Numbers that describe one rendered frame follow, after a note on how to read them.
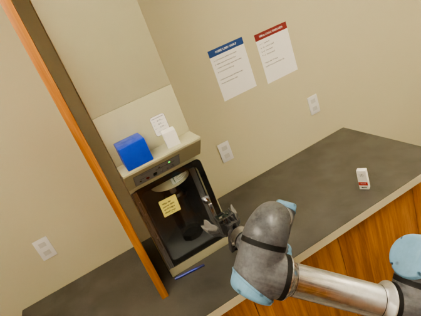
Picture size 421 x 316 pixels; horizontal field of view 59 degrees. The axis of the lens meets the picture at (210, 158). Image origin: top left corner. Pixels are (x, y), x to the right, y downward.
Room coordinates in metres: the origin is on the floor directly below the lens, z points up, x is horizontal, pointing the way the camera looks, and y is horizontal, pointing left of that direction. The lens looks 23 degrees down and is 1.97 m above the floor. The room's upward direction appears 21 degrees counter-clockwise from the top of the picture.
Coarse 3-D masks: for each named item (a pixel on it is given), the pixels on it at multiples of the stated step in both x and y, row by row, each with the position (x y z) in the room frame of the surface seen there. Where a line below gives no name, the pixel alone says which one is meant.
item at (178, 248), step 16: (176, 176) 1.36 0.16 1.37; (192, 176) 1.38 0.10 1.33; (144, 192) 1.33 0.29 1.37; (160, 192) 1.34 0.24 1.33; (176, 192) 1.36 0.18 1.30; (192, 192) 1.37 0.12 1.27; (208, 192) 1.39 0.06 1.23; (160, 208) 1.33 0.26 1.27; (192, 208) 1.37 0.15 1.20; (208, 208) 1.38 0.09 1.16; (160, 224) 1.33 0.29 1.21; (176, 224) 1.34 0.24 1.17; (192, 224) 1.36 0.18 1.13; (176, 240) 1.33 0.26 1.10; (192, 240) 1.35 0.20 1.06; (208, 240) 1.37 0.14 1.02; (176, 256) 1.33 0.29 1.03
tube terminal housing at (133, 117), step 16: (144, 96) 1.38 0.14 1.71; (160, 96) 1.40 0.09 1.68; (112, 112) 1.34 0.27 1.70; (128, 112) 1.36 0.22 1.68; (144, 112) 1.37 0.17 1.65; (160, 112) 1.39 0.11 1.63; (176, 112) 1.41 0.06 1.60; (96, 128) 1.32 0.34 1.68; (112, 128) 1.34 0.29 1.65; (128, 128) 1.35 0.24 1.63; (144, 128) 1.37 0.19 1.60; (176, 128) 1.40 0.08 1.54; (112, 144) 1.33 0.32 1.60; (160, 144) 1.38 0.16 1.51; (112, 160) 1.32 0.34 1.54; (192, 160) 1.40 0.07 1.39; (160, 176) 1.36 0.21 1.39; (128, 192) 1.37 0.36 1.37; (224, 240) 1.40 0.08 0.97; (192, 256) 1.35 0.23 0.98; (176, 272) 1.33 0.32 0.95
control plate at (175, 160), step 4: (176, 156) 1.30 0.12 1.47; (168, 160) 1.28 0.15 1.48; (172, 160) 1.30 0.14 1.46; (176, 160) 1.32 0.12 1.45; (160, 164) 1.28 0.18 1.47; (164, 164) 1.29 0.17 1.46; (168, 164) 1.31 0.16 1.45; (176, 164) 1.34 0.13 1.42; (152, 168) 1.27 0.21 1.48; (156, 168) 1.28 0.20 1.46; (160, 168) 1.30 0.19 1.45; (164, 168) 1.31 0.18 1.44; (168, 168) 1.33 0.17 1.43; (144, 172) 1.26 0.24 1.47; (148, 172) 1.27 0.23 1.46; (152, 172) 1.29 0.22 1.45; (160, 172) 1.32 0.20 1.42; (136, 176) 1.25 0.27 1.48; (140, 176) 1.26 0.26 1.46; (144, 176) 1.28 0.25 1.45; (148, 176) 1.29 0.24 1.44; (152, 176) 1.31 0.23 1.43; (136, 180) 1.26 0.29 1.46; (140, 180) 1.28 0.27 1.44; (144, 180) 1.30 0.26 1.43; (136, 184) 1.29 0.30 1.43
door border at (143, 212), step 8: (136, 192) 1.32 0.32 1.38; (136, 200) 1.31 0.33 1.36; (144, 208) 1.32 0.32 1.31; (144, 216) 1.31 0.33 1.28; (152, 224) 1.32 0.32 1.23; (152, 232) 1.31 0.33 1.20; (160, 240) 1.32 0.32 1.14; (160, 248) 1.31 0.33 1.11; (168, 256) 1.32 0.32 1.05; (168, 264) 1.31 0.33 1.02
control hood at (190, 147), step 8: (184, 136) 1.37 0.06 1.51; (192, 136) 1.33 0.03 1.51; (184, 144) 1.29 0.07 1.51; (192, 144) 1.30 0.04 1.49; (152, 152) 1.33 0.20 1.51; (160, 152) 1.29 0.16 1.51; (168, 152) 1.27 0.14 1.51; (176, 152) 1.28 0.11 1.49; (184, 152) 1.31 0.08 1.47; (192, 152) 1.35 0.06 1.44; (152, 160) 1.25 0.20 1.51; (160, 160) 1.26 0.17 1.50; (184, 160) 1.35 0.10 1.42; (120, 168) 1.30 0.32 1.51; (136, 168) 1.24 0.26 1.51; (144, 168) 1.24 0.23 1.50; (120, 176) 1.30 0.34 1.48; (128, 176) 1.22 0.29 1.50; (128, 184) 1.26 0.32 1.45
